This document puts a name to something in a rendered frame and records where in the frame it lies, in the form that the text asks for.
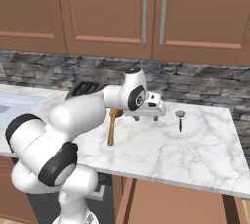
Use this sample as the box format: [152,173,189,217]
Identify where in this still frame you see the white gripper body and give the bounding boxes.
[123,100,167,118]

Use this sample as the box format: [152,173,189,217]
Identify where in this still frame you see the brown cabinet door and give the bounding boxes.
[151,0,250,67]
[54,0,158,61]
[0,0,68,55]

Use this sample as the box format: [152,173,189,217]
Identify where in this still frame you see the brown base cabinet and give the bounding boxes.
[0,155,39,224]

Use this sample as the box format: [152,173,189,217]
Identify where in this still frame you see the metallic spoon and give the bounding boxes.
[175,110,186,134]

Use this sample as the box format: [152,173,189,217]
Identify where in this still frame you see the wooden spoon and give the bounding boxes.
[106,107,124,147]

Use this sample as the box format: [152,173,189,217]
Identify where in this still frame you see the black toaster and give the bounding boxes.
[64,81,109,102]

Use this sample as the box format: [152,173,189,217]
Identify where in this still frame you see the pale steel sink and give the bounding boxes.
[0,92,47,132]

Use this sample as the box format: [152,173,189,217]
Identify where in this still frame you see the silver cabinet door handle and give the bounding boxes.
[158,0,170,47]
[141,0,149,47]

